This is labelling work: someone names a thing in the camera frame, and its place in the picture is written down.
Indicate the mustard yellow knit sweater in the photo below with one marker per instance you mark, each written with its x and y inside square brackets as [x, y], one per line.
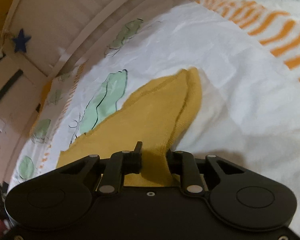
[157, 114]

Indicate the dark blue star decoration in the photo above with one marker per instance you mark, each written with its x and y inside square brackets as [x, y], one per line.
[20, 41]

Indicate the white leaf-print duvet cover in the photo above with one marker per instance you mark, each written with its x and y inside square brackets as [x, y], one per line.
[247, 55]

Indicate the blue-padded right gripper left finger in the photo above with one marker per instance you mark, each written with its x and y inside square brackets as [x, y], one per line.
[115, 168]

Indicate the orange fitted bed sheet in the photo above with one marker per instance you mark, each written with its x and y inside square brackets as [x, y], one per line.
[45, 91]

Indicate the light wooden bed frame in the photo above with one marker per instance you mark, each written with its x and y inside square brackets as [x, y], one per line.
[70, 44]

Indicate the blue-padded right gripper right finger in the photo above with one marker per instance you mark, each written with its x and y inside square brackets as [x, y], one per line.
[184, 165]

